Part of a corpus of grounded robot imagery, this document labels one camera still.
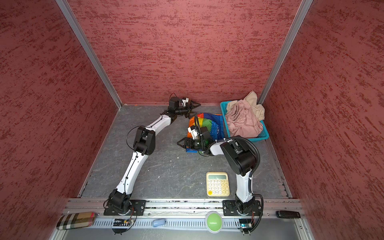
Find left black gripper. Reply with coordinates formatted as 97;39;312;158
175;100;201;119

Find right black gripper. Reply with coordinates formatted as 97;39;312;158
177;137;206;149

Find rainbow striped shorts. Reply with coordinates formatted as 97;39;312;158
186;113;226;153

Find pink shorts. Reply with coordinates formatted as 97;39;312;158
225;100;263;139

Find teal plastic basket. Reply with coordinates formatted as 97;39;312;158
219;100;270;143

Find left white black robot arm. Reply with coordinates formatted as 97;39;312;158
103;97;201;216

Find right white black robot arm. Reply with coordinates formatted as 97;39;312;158
177;136;261;216

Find beige shorts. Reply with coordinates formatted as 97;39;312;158
226;91;265;121

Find cream yellow calculator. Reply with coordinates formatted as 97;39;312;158
206;172;230;197

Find small blue grey eraser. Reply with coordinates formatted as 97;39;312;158
152;219;167;228

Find green round push button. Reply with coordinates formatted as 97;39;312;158
205;212;223;234

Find right small circuit board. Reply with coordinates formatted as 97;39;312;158
238;219;254;235

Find small circuit board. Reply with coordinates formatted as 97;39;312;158
238;219;254;235
112;219;135;235

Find left small circuit board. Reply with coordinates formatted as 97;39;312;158
112;219;135;235

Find black remote device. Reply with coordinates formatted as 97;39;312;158
276;210;301;219

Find plaid glasses case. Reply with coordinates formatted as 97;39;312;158
56;212;97;230

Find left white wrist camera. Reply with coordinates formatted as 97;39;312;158
169;97;190;110

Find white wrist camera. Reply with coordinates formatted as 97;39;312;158
169;97;190;110
188;126;200;140

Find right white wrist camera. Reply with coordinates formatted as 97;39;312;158
188;126;200;140

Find black corrugated cable hose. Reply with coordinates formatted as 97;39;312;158
194;115;265;233

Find aluminium front rail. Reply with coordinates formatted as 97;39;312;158
51;198;314;240

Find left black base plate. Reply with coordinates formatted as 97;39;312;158
103;200;147;217

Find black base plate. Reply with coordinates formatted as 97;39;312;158
103;200;147;217
223;200;263;216

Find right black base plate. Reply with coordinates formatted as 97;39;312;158
223;200;263;216

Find right aluminium corner post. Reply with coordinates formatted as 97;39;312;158
258;0;313;104

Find aluminium corner post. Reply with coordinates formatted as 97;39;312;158
258;0;313;104
56;0;124;110

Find left aluminium corner post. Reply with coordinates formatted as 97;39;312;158
56;0;124;110

